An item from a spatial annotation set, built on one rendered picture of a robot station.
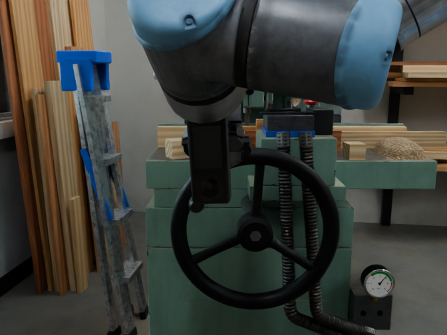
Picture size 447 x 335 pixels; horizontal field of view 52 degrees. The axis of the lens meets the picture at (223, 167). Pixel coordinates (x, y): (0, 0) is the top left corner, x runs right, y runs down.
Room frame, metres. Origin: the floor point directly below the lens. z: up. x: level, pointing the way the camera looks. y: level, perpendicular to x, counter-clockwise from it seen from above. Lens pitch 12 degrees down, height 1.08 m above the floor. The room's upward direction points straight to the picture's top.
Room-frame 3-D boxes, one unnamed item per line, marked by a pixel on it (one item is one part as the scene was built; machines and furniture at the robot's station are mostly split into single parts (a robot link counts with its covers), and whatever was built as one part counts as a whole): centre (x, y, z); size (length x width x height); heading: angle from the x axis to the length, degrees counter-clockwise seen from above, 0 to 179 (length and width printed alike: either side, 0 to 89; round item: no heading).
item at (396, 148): (1.00, -0.39, 0.92); 0.14 x 0.09 x 0.04; 0
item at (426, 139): (1.09, -0.23, 0.92); 0.60 x 0.02 x 0.04; 90
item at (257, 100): (1.11, -0.06, 1.03); 0.14 x 0.07 x 0.09; 0
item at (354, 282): (0.95, -0.32, 0.58); 0.12 x 0.08 x 0.08; 0
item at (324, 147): (0.90, -0.14, 0.91); 0.15 x 0.14 x 0.09; 90
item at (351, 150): (0.96, -0.27, 0.92); 0.04 x 0.04 x 0.03; 5
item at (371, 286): (0.88, -0.31, 0.65); 0.06 x 0.04 x 0.08; 90
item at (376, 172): (0.98, -0.14, 0.87); 0.61 x 0.30 x 0.06; 90
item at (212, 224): (1.22, -0.06, 0.76); 0.57 x 0.45 x 0.09; 0
